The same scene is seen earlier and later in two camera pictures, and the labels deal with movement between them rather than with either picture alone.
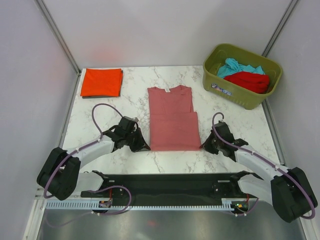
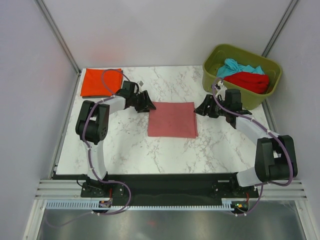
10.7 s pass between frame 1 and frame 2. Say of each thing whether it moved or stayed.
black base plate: stayed
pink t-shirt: moved
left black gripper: moved
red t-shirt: stayed
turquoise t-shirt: stayed
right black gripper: moved
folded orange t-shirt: stayed
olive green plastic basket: stayed
